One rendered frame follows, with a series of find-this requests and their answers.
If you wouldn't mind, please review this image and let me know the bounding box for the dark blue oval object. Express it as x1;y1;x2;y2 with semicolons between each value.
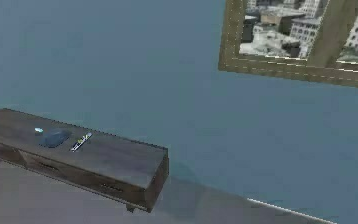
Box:
39;128;73;149

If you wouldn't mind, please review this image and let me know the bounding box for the wooden framed window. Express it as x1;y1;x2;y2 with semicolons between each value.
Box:
217;0;358;90

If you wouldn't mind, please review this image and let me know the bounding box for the dark wooden low cabinet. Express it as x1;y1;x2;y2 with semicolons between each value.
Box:
0;107;170;214

